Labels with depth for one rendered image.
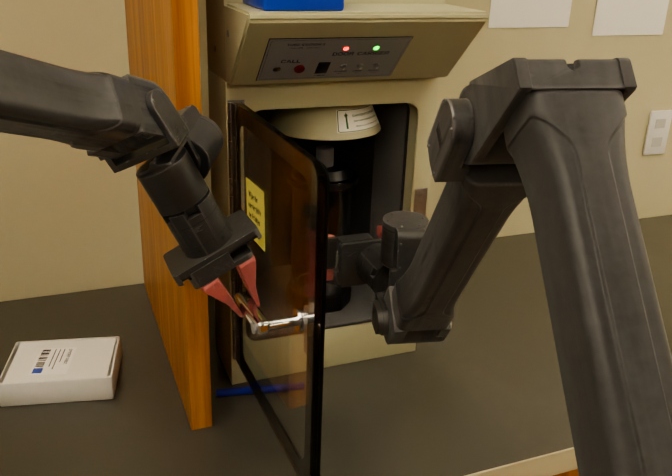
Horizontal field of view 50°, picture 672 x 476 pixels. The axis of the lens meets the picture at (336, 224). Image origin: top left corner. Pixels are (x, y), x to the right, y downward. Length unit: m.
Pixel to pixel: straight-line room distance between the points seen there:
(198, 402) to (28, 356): 0.30
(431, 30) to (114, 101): 0.45
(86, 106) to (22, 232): 0.84
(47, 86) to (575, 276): 0.42
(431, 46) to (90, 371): 0.68
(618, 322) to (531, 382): 0.82
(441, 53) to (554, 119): 0.58
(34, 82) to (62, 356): 0.66
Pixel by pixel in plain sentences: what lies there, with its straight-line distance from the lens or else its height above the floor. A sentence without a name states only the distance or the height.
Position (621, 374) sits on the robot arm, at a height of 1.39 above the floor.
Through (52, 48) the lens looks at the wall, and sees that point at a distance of 1.38.
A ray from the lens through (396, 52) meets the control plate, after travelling 0.98.
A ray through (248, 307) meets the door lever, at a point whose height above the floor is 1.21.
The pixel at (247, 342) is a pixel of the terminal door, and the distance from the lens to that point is 1.04.
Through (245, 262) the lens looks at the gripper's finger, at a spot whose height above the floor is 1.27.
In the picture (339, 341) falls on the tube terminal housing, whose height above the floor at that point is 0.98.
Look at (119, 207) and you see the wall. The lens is 1.46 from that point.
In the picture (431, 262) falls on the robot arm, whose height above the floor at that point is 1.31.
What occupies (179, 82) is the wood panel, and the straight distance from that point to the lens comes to 0.88.
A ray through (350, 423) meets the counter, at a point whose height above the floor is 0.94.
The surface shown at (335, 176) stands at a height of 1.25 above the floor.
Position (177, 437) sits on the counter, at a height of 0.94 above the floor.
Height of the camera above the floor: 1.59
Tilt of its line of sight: 22 degrees down
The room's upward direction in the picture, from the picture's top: 2 degrees clockwise
